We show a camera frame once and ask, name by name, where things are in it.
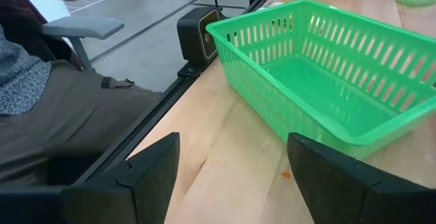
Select person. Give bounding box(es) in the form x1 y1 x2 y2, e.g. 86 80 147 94
0 0 165 186

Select grey chair armrest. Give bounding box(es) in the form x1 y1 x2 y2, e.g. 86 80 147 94
42 15 125 71

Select black table-level camera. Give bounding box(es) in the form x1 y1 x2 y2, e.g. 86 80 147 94
176 6 226 67

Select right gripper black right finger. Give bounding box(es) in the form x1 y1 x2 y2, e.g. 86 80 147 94
287 131 403 224

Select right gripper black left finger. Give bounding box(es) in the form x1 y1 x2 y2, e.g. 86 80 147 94
97 131 181 224

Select green plastic slotted basket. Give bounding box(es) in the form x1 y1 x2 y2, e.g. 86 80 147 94
206 0 436 161

